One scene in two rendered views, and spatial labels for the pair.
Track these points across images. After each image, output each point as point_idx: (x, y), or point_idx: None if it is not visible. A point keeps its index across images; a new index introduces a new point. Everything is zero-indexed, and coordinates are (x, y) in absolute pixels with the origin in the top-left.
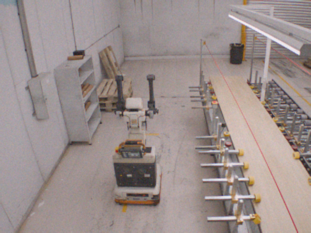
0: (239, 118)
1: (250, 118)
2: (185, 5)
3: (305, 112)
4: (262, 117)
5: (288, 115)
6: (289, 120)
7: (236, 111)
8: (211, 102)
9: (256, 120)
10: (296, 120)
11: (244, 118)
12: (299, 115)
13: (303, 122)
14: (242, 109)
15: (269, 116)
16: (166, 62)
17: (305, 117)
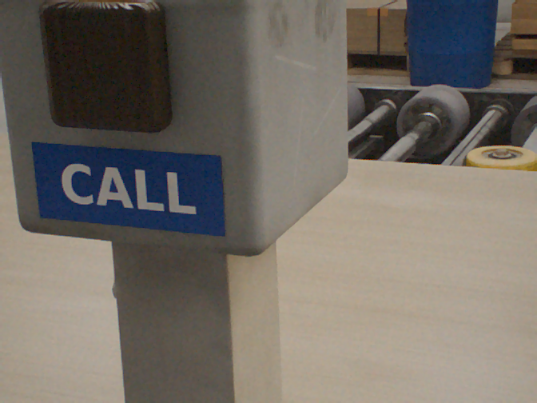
0: (310, 344)
1: (377, 269)
2: None
3: (379, 85)
4: (419, 201)
5: (348, 148)
6: (459, 158)
7: (51, 309)
8: (61, 20)
9: (478, 249)
10: (475, 140)
11: (341, 309)
12: (379, 117)
13: (522, 128)
14: (57, 249)
15: (415, 169)
16: None
17: (461, 99)
